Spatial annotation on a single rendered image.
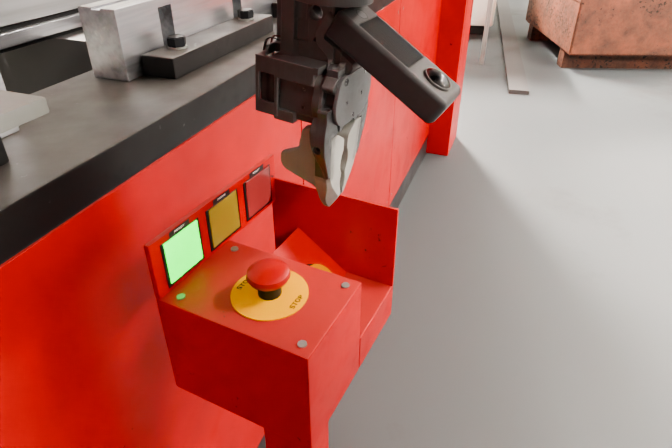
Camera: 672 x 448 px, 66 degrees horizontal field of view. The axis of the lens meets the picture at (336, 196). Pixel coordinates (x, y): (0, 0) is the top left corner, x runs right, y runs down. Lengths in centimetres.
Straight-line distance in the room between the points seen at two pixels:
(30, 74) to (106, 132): 53
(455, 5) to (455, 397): 155
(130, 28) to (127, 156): 23
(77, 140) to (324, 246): 29
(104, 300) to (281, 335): 24
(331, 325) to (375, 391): 96
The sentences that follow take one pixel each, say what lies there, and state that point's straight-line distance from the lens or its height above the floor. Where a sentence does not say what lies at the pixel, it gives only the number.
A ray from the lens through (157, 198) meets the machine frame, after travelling 65.
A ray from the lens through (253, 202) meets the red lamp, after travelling 58.
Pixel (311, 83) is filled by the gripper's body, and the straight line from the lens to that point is 44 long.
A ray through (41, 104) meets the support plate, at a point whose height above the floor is 100.
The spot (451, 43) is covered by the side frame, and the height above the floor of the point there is 53.
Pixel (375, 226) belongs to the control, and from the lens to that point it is 57.
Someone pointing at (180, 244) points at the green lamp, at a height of 82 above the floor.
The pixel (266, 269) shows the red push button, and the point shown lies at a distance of 47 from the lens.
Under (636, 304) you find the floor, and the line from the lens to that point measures 187.
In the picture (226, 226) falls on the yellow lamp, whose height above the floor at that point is 80.
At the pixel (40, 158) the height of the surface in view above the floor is 87.
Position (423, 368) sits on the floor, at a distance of 148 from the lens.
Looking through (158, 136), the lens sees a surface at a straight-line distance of 64.
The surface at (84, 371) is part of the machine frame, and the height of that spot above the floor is 66.
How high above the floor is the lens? 110
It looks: 31 degrees down
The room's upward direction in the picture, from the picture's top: straight up
